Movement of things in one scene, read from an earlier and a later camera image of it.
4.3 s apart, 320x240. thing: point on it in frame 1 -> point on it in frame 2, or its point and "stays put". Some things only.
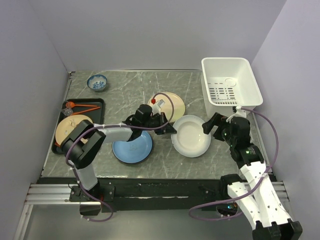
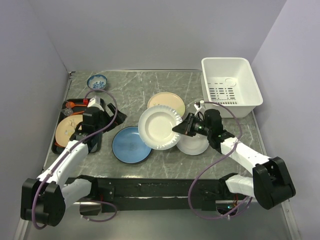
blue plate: (135, 151) stays put
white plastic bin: (227, 83) stays put
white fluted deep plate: (190, 140) -> (155, 126)
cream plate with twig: (174, 108) stays put
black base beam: (141, 194) stays put
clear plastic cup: (67, 111) stays put
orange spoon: (70, 104) stays put
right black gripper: (208, 125) -> (184, 127)
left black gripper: (169, 129) -> (119, 118)
